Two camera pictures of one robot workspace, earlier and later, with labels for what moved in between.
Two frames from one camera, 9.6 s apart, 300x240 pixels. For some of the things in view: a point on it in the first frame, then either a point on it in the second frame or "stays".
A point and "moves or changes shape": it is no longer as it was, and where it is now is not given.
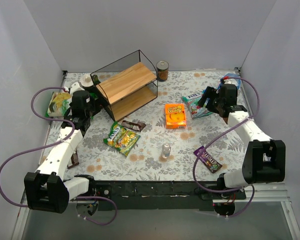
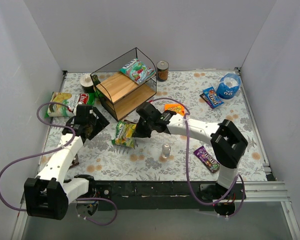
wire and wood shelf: (126, 84) stays
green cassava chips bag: (59, 102) stays
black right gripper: (209, 99) to (142, 127)
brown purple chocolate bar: (74, 159) stays
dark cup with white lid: (86, 82) stays
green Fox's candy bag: (122, 139) moves or changes shape
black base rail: (161, 195) stays
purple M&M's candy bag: (210, 162) stays
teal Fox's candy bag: (196, 110) to (137, 71)
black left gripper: (94, 110) to (98, 121)
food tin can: (162, 68) stays
